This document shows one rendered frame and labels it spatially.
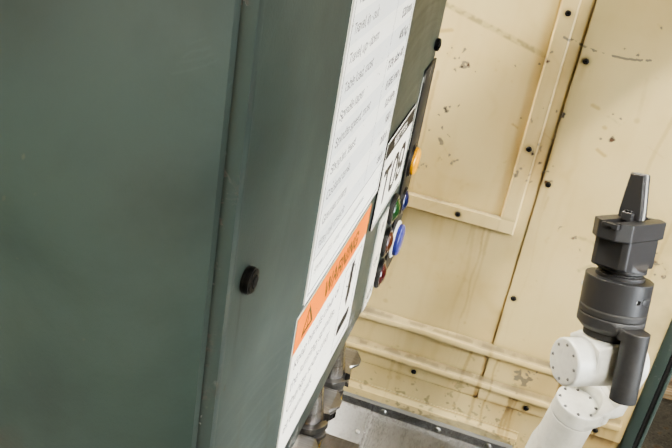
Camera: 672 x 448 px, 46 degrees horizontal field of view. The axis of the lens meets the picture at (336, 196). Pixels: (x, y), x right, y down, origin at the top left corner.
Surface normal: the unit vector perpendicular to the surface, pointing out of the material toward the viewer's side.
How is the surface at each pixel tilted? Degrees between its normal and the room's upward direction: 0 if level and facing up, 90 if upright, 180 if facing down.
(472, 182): 90
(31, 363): 90
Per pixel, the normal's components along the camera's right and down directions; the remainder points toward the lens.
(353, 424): 0.03, -0.65
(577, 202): -0.26, 0.41
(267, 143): 0.95, 0.26
